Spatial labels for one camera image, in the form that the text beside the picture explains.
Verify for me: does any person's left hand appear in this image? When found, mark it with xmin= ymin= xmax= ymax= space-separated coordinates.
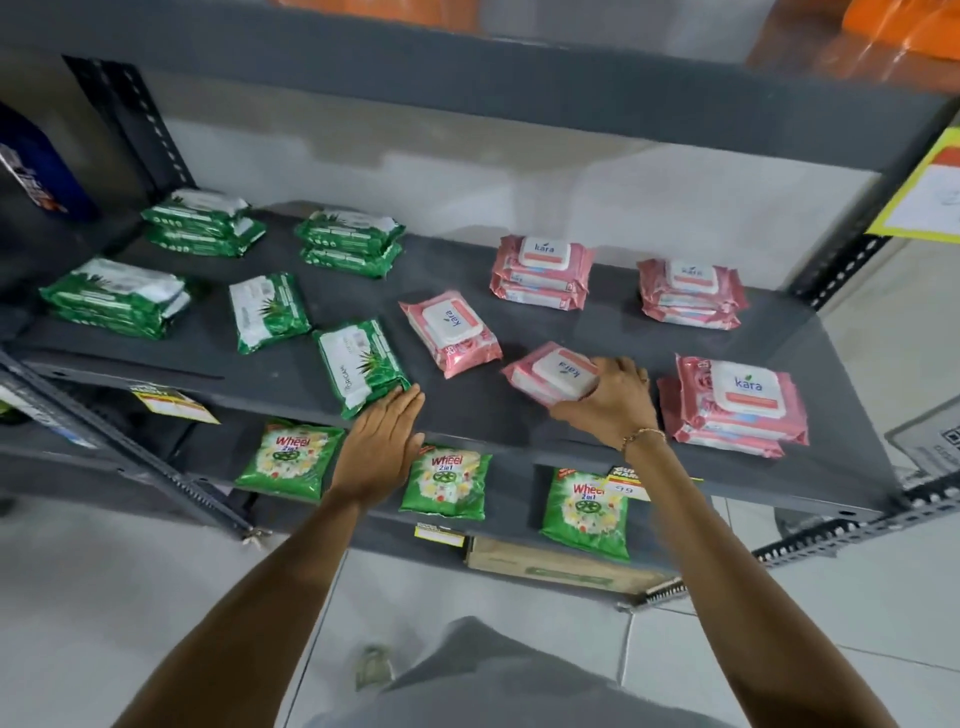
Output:
xmin=329 ymin=383 xmax=428 ymax=511

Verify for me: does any person's right hand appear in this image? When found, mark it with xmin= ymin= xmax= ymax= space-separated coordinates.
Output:
xmin=549 ymin=355 xmax=666 ymax=452

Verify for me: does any single pink wipes packet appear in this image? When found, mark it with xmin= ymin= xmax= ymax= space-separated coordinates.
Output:
xmin=501 ymin=341 xmax=602 ymax=409

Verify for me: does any single green wipes packet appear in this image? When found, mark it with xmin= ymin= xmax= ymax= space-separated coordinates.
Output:
xmin=312 ymin=319 xmax=414 ymax=421

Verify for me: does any person's left forearm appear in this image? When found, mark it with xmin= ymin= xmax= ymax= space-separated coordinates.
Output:
xmin=112 ymin=480 xmax=378 ymax=728

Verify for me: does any person's right forearm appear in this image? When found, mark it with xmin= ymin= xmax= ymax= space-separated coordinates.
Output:
xmin=621 ymin=430 xmax=903 ymax=728

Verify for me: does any green detergent powder packet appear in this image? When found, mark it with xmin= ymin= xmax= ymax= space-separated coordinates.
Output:
xmin=235 ymin=419 xmax=347 ymax=504
xmin=539 ymin=466 xmax=632 ymax=563
xmin=398 ymin=447 xmax=495 ymax=521

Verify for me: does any grey metal shelf rack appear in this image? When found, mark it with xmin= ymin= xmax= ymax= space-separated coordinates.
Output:
xmin=0 ymin=45 xmax=258 ymax=543
xmin=0 ymin=0 xmax=960 ymax=612

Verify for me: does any yellow and white price tag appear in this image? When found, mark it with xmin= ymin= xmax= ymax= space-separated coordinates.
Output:
xmin=606 ymin=464 xmax=654 ymax=502

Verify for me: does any brown cardboard box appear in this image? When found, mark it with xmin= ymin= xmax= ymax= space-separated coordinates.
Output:
xmin=462 ymin=535 xmax=670 ymax=598

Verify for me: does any group of pink wipes packs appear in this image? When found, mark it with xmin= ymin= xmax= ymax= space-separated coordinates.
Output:
xmin=398 ymin=234 xmax=812 ymax=460

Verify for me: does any crumpled paper scrap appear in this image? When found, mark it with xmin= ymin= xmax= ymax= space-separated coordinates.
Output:
xmin=353 ymin=645 xmax=396 ymax=692

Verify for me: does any yellow shelf price tag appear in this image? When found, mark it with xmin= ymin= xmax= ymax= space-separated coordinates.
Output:
xmin=130 ymin=383 xmax=222 ymax=426

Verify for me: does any person's grey clothing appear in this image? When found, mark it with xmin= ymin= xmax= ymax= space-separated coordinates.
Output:
xmin=298 ymin=615 xmax=741 ymax=728

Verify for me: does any group of green wipes packs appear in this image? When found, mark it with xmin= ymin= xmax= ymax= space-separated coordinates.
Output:
xmin=39 ymin=187 xmax=407 ymax=356

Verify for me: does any flat printed cardboard box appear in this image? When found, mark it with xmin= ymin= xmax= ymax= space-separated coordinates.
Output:
xmin=884 ymin=396 xmax=960 ymax=490

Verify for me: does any yellow bordered paper sign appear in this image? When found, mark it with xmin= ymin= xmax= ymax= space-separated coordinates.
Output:
xmin=868 ymin=126 xmax=960 ymax=246

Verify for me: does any orange packet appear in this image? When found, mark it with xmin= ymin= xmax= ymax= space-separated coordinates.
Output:
xmin=839 ymin=0 xmax=960 ymax=54
xmin=288 ymin=0 xmax=482 ymax=36

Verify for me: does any dark blue product pack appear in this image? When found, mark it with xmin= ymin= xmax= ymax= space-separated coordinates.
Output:
xmin=0 ymin=100 xmax=100 ymax=224

